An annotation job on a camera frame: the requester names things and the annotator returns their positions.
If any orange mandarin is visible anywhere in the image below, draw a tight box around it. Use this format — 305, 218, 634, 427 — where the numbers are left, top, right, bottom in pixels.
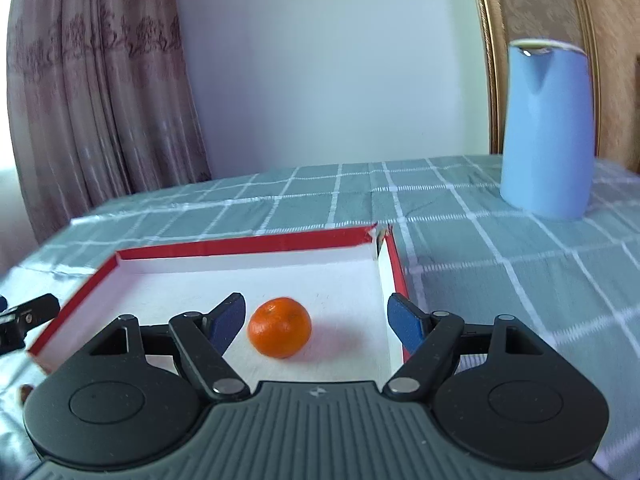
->
247, 297, 312, 359

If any red cardboard box tray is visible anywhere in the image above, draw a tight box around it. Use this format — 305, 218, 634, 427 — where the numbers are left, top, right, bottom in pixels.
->
28, 224, 407, 382

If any pink patterned curtain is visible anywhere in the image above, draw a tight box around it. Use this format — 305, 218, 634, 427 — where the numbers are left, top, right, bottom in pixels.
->
6, 0, 210, 242

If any light blue electric kettle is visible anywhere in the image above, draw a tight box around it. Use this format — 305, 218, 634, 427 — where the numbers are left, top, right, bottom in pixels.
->
500, 38, 596, 220

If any gold wall frame moulding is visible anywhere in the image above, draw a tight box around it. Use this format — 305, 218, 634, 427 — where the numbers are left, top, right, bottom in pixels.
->
476, 0, 640, 171

